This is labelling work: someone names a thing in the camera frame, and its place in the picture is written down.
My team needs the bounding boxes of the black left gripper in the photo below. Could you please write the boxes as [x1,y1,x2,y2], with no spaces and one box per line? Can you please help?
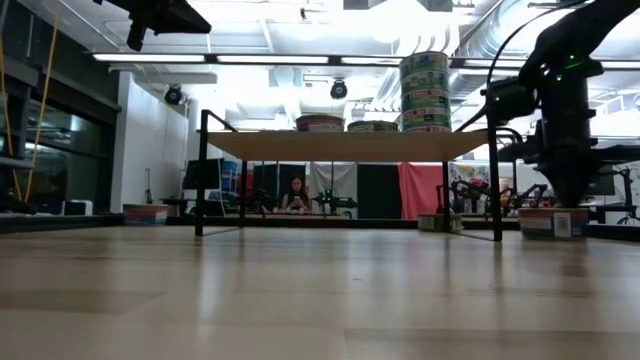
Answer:
[94,0,214,53]

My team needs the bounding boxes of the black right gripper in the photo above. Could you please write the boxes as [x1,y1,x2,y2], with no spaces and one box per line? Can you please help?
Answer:
[534,62,604,210]

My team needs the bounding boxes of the wooden shelf black metal legs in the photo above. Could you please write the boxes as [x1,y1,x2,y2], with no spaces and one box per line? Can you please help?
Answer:
[193,108,504,244]

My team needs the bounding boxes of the black monitor on arm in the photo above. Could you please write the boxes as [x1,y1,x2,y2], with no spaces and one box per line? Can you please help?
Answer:
[584,169,617,197]

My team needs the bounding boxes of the colourful poster banner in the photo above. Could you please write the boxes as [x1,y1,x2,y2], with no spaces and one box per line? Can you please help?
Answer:
[448,162,494,201]

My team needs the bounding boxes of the red cloth backdrop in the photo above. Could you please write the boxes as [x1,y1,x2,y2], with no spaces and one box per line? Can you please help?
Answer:
[398,162,446,221]

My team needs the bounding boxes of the black background monitor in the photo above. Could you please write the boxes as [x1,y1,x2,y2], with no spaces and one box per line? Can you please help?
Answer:
[182,158,225,191]

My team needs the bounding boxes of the blue storage bins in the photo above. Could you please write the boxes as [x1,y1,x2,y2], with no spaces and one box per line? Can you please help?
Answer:
[222,159,240,194]

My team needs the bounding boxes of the black backdrop panel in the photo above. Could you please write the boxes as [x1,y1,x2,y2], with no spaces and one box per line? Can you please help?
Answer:
[252,163,306,211]
[357,163,400,220]

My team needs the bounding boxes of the person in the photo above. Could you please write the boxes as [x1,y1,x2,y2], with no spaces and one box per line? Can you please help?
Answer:
[279,175,314,215]

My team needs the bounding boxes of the white box device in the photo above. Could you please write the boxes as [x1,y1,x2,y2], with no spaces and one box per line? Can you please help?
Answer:
[62,199,94,217]

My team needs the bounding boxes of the white cloth backdrop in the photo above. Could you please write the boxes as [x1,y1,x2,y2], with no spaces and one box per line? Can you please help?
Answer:
[309,162,359,219]

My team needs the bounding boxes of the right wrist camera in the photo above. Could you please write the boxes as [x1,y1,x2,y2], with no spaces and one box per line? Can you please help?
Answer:
[481,75,540,125]

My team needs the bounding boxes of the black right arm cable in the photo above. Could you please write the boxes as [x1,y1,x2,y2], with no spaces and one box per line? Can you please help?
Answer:
[485,0,596,96]

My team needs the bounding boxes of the yellow cable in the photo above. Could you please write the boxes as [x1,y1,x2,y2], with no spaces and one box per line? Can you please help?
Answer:
[0,39,22,199]
[23,0,61,204]

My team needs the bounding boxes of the black metal table frame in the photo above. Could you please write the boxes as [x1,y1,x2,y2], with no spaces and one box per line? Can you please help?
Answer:
[0,212,640,242]

